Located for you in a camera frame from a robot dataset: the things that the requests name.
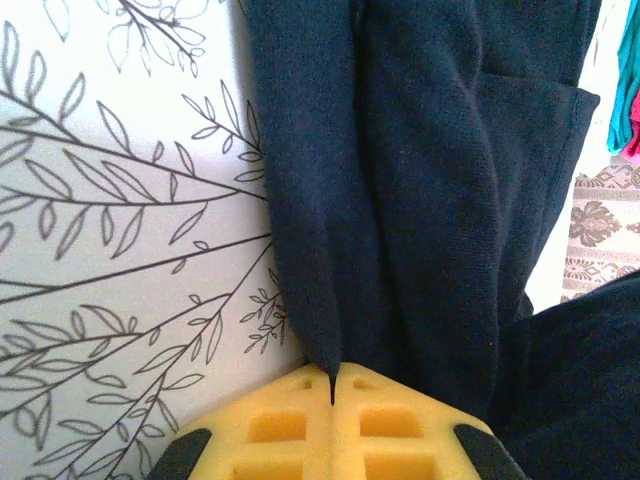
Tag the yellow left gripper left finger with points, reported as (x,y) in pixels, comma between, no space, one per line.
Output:
(280,430)

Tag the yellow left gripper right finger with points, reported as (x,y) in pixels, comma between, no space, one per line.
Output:
(395,425)

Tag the navy blue t-shirt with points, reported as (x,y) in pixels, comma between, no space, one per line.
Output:
(425,200)

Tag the floral patterned tablecloth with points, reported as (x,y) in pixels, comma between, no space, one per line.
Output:
(125,150)

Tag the pink-red t-shirt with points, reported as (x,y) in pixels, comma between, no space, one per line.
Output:
(635,130)

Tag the teal t-shirt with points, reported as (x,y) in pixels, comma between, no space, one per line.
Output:
(625,75)

